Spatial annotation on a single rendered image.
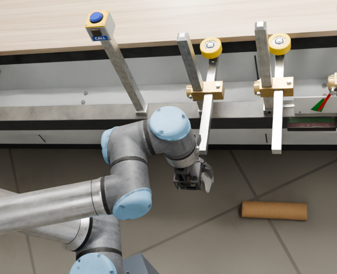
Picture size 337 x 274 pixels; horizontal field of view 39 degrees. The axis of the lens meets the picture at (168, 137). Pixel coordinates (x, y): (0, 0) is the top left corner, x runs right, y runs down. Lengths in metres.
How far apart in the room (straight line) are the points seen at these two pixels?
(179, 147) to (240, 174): 1.37
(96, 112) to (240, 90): 0.61
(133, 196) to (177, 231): 1.38
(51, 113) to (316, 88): 1.12
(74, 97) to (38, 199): 1.16
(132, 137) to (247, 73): 0.95
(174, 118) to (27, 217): 0.40
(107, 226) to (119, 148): 0.50
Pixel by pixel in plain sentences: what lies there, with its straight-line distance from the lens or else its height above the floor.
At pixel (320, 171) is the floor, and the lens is 2.47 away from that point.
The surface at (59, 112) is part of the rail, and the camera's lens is 2.09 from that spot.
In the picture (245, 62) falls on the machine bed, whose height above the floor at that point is 0.74.
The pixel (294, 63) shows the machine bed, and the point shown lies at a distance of 1.93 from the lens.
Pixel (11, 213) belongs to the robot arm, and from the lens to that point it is 1.13.
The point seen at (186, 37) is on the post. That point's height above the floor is 1.12.
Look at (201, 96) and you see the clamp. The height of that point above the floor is 0.82.
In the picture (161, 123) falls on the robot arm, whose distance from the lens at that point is 1.11.
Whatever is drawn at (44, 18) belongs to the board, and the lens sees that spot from 2.22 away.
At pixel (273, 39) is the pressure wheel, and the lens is 1.77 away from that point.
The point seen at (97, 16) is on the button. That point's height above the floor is 1.23.
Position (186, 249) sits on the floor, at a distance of 2.37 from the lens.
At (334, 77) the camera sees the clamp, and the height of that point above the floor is 0.87.
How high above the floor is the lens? 2.19
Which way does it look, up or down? 55 degrees down
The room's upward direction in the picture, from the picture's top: 25 degrees counter-clockwise
